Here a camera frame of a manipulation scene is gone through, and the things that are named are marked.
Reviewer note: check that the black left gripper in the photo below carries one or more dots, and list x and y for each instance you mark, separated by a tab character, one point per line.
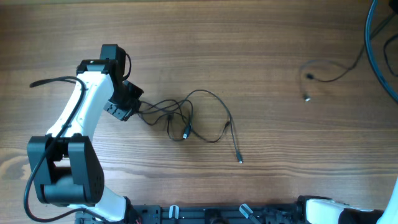
122	114

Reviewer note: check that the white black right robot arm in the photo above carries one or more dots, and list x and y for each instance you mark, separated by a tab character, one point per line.
321	210

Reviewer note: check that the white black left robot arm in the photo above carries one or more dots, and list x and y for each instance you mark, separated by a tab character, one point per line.
66	175

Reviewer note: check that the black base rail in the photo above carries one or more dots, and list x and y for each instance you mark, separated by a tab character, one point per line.
287	213

